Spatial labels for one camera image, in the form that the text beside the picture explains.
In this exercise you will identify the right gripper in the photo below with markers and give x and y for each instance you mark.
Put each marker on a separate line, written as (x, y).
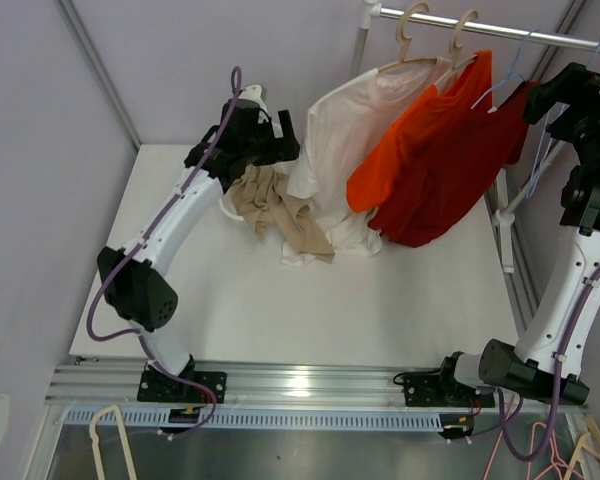
(577, 86)

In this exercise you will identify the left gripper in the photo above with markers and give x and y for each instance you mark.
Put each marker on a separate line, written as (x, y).
(280, 149)

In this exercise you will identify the blue hanger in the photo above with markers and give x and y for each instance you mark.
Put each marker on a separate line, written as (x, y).
(540, 156)
(495, 96)

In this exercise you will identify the beige t shirt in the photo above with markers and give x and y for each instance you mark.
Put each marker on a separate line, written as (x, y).
(260, 198)

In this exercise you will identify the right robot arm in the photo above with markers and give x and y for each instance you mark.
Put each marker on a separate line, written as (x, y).
(545, 363)

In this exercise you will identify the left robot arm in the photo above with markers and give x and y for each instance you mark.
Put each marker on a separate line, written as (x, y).
(133, 276)

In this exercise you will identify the white t shirt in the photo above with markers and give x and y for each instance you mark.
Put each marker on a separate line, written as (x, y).
(342, 128)

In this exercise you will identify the blue hanger under red shirt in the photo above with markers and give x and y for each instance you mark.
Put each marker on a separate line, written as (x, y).
(495, 96)

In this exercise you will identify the orange t shirt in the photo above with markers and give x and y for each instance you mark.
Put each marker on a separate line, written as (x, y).
(439, 106)

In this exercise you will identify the dark red t shirt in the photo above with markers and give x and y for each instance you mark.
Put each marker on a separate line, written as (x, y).
(443, 180)

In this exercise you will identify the beige hanger under orange shirt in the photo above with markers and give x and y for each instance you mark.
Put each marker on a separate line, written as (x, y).
(455, 48)

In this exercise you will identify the beige hanger under white shirt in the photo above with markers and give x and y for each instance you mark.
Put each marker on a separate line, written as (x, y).
(404, 60)

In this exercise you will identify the beige hanger on floor right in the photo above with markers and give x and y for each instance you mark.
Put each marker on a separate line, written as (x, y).
(585, 459)

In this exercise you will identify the white perforated plastic basket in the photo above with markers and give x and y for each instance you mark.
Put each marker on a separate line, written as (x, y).
(229, 210)

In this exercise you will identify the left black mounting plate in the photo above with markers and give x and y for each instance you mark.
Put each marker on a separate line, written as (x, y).
(155, 387)

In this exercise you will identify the black mounting plate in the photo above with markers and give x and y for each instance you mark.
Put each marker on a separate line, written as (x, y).
(430, 388)
(155, 387)

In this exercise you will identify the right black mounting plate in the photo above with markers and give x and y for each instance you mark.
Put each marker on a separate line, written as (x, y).
(430, 388)

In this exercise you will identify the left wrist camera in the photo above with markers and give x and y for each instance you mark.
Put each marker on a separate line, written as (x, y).
(255, 93)

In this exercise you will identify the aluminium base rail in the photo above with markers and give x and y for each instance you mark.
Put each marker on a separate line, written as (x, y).
(265, 386)

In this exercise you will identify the white slotted cable duct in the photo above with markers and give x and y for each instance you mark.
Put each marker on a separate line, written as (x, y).
(226, 418)

